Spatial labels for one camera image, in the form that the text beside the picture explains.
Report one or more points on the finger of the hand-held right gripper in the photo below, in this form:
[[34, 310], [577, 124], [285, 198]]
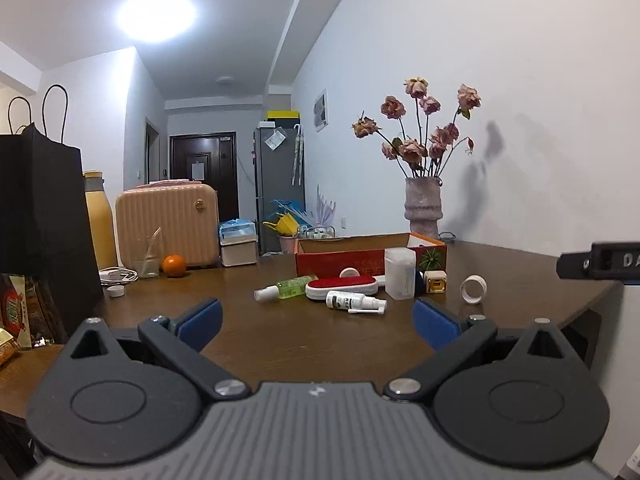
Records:
[[575, 265]]

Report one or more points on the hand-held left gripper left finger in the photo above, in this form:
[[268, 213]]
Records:
[[202, 322]]

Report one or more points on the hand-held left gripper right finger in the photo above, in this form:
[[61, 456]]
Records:
[[434, 322]]

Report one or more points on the white tape roll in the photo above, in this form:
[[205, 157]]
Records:
[[470, 291]]

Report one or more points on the white translucent plastic container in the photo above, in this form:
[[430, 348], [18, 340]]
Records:
[[400, 275]]

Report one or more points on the white nasal spray bottle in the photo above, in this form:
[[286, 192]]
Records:
[[352, 302]]

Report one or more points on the red cardboard box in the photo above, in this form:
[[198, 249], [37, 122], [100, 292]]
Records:
[[350, 260]]

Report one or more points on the small yellow white cube box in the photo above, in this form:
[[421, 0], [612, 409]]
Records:
[[435, 282]]

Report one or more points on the orange fruit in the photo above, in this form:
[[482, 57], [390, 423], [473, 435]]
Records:
[[174, 265]]

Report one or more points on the clear glass cup with straw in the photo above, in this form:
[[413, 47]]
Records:
[[146, 262]]

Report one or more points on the white bottle cap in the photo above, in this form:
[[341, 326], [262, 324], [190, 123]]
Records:
[[115, 291]]

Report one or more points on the green spray bottle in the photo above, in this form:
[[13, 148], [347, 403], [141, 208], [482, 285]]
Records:
[[290, 286]]

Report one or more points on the blue tissue packet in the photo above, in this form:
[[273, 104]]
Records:
[[237, 232]]

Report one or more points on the red lint brush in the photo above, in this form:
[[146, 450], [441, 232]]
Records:
[[342, 286]]

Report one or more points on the small white round cap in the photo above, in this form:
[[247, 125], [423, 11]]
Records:
[[348, 273]]

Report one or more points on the pink ribbed suitcase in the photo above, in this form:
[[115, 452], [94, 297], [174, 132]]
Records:
[[170, 225]]

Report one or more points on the pink textured vase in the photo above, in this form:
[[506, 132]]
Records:
[[423, 207]]

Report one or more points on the pink plastic bucket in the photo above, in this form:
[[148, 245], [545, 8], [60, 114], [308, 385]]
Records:
[[287, 244]]

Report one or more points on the yellow plastic watering can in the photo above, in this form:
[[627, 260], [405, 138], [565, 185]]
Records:
[[282, 224]]

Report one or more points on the dark brown entrance door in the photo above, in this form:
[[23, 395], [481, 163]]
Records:
[[205, 180]]

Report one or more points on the blue plastic bag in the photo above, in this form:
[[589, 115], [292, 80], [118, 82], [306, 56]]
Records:
[[289, 207]]

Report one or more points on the yellow thermos bottle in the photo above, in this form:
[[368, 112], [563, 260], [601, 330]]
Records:
[[100, 220]]

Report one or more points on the white notice paper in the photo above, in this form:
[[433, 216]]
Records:
[[198, 170]]

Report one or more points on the grey refrigerator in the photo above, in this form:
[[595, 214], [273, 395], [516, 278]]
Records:
[[277, 185]]

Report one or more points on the dark snack packet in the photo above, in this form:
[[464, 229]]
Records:
[[46, 310]]

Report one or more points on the purple decorative plant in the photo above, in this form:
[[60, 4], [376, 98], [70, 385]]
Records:
[[324, 207]]

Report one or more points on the dried pink roses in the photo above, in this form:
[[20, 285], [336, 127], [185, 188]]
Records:
[[415, 147]]

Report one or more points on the grey side door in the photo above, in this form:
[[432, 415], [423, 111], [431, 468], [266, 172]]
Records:
[[152, 152]]

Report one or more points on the black paper bag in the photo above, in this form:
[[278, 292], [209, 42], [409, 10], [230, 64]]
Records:
[[45, 220]]

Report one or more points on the red snack packet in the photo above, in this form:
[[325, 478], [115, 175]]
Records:
[[12, 310]]

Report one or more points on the white folded umbrella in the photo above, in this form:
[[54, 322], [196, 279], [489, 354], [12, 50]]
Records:
[[298, 155]]

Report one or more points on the orange snack packet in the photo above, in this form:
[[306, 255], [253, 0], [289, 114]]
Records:
[[7, 347]]

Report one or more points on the paper sheet on refrigerator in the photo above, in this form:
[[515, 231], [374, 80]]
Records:
[[275, 139]]

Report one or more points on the round ceiling lamp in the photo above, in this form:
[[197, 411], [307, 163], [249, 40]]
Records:
[[156, 14]]

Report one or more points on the framed wall picture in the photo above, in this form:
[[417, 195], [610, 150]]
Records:
[[321, 111]]

